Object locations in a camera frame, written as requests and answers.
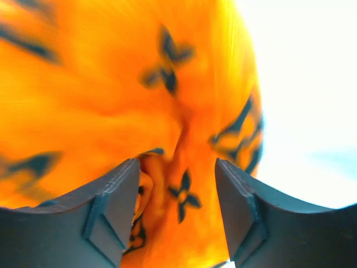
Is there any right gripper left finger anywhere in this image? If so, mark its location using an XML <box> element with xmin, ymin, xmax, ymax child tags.
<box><xmin>1</xmin><ymin>159</ymin><xmax>140</xmax><ymax>267</ymax></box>

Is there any orange black patterned pillowcase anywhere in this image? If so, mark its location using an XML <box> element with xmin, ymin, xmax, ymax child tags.
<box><xmin>1</xmin><ymin>1</ymin><xmax>263</xmax><ymax>267</ymax></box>

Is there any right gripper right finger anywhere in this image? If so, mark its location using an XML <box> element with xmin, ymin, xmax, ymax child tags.
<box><xmin>215</xmin><ymin>159</ymin><xmax>356</xmax><ymax>267</ymax></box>

